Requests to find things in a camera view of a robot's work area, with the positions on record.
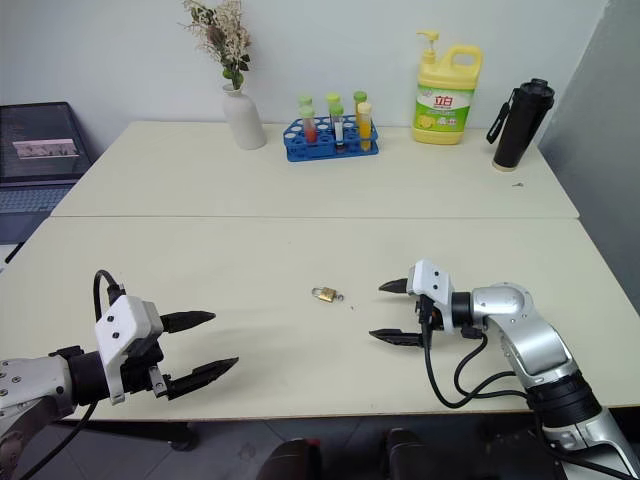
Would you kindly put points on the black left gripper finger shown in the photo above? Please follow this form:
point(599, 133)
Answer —
point(200, 376)
point(187, 319)

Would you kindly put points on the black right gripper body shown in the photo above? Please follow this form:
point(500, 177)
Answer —
point(429, 312)

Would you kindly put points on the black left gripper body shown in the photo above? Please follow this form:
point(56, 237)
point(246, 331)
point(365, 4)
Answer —
point(142, 365)

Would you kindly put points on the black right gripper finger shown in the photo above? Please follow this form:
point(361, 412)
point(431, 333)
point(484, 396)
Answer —
point(400, 338)
point(397, 286)

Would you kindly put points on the small brass padlock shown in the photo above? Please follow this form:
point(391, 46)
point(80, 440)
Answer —
point(327, 294)

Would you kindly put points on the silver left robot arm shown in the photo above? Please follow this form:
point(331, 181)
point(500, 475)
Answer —
point(30, 380)

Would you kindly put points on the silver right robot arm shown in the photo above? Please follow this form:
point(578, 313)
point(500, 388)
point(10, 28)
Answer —
point(530, 340)

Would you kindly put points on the black table leg base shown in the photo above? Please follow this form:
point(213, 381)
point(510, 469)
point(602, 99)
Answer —
point(150, 430)

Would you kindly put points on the dark rounded shape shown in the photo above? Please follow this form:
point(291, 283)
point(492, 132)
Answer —
point(410, 457)
point(290, 462)

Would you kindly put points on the blue test tube rack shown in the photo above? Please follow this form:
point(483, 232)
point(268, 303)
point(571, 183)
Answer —
point(325, 150)

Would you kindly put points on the yellow cap orange liquid tube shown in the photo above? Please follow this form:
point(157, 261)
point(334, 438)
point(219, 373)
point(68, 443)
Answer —
point(365, 127)

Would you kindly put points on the green cap dark liquid tube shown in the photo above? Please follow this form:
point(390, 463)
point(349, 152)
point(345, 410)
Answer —
point(339, 125)

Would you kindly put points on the green cap red liquid tube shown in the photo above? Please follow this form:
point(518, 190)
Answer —
point(310, 127)

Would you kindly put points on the yellow detergent pump bottle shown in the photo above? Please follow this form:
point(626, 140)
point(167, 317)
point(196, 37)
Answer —
point(442, 110)

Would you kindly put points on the green cap yellow liquid tube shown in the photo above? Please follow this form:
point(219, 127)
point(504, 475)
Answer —
point(360, 96)

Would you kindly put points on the pale green cap tube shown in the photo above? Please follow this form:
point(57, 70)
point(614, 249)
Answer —
point(333, 98)

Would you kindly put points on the white ceramic vase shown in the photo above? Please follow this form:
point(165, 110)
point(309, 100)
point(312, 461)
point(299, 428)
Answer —
point(245, 120)

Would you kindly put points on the green cap empty tube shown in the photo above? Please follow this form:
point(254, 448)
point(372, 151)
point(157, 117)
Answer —
point(305, 100)

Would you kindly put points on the dark laptop computer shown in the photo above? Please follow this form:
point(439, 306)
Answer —
point(35, 150)

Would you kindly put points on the dried flower bouquet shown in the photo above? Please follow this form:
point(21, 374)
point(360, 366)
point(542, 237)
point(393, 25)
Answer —
point(222, 35)

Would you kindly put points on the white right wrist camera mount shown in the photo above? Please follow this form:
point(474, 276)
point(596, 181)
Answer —
point(430, 280)

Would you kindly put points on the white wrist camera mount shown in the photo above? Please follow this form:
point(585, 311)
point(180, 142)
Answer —
point(430, 280)
point(120, 320)

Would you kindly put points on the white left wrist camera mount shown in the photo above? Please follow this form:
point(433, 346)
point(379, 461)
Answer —
point(120, 320)

